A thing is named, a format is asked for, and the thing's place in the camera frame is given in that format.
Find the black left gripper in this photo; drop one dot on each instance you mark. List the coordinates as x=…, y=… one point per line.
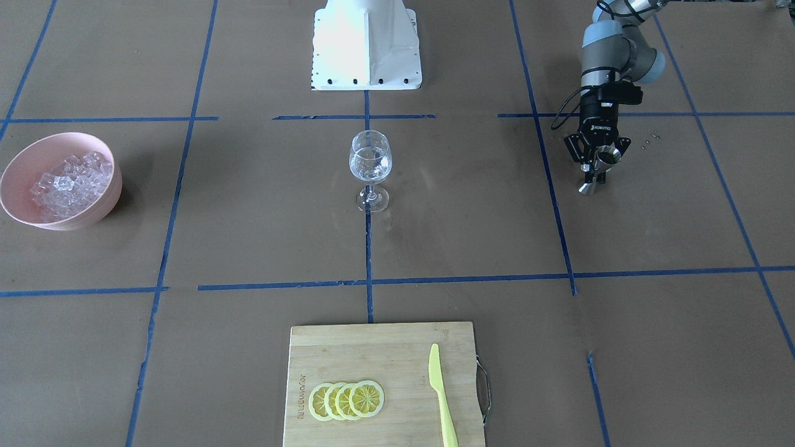
x=598, y=120

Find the steel double jigger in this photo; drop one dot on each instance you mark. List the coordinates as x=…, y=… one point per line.
x=605, y=158

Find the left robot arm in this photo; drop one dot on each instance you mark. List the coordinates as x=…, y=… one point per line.
x=617, y=61

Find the clear wine glass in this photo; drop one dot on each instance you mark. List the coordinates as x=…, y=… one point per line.
x=370, y=161

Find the clear ice cubes pile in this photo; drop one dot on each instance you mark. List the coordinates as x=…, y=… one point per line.
x=71, y=186

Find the bamboo cutting board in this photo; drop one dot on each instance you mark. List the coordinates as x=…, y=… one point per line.
x=396, y=356

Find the yellow plastic knife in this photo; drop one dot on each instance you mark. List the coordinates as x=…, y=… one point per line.
x=435, y=375

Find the lemon slice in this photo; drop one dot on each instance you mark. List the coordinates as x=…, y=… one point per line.
x=317, y=406
x=343, y=402
x=366, y=398
x=330, y=401

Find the pink bowl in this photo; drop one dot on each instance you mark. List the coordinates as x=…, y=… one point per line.
x=39, y=157

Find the white pedestal column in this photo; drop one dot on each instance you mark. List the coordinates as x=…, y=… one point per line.
x=365, y=46

